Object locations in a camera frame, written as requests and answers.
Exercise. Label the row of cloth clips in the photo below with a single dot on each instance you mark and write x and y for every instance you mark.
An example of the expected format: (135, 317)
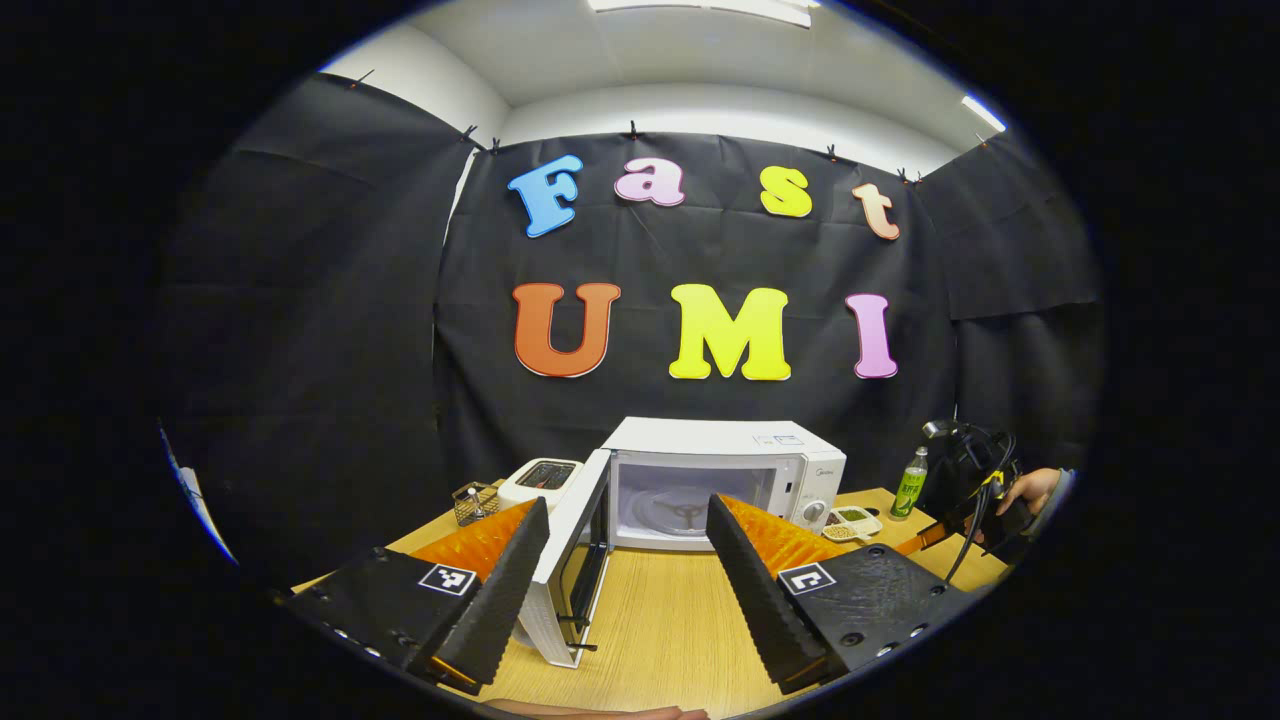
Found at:
(632, 131)

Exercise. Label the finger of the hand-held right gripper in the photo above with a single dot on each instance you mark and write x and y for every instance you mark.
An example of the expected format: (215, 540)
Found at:
(930, 538)

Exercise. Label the white toaster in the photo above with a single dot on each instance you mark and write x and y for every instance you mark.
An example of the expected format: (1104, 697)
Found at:
(520, 496)

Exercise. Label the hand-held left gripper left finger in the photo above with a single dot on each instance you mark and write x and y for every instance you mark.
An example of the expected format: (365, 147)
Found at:
(500, 600)

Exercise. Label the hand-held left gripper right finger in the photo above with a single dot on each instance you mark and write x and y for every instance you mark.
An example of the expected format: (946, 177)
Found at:
(760, 600)

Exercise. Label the black backdrop cloth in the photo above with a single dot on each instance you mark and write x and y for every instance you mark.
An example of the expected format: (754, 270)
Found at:
(330, 300)

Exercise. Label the long ceiling light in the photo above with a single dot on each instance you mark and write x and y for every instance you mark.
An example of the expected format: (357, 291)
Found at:
(700, 8)

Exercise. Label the green drink bottle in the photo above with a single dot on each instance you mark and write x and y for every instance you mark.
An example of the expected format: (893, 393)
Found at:
(908, 490)

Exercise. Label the divided white dish with beans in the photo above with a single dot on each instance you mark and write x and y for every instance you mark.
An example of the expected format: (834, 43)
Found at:
(850, 522)

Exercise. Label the small ceiling light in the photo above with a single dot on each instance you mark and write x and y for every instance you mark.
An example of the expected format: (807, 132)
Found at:
(983, 112)

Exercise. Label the white microwave oven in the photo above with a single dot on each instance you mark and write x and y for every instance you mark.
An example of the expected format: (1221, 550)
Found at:
(700, 440)

